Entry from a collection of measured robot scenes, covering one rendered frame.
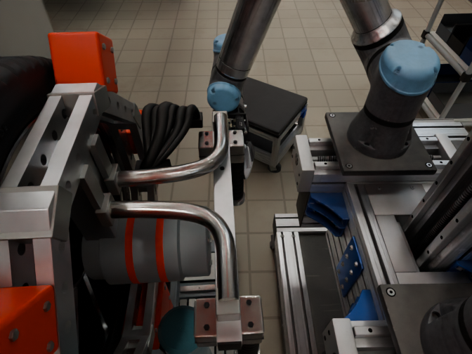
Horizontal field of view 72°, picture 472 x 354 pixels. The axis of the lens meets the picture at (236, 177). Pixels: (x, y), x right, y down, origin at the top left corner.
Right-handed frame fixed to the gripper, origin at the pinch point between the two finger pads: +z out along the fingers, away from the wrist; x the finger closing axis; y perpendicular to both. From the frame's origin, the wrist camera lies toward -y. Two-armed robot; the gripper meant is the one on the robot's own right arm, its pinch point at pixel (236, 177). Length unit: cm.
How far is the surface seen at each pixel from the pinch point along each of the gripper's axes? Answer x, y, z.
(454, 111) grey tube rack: 133, -63, -96
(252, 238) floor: 10, -83, -32
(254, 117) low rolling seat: 14, -49, -81
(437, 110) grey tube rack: 128, -68, -104
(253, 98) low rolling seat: 15, -49, -97
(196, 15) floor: -22, -83, -284
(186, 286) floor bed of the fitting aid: -20, -75, -7
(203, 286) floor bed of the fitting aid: -13, -75, -7
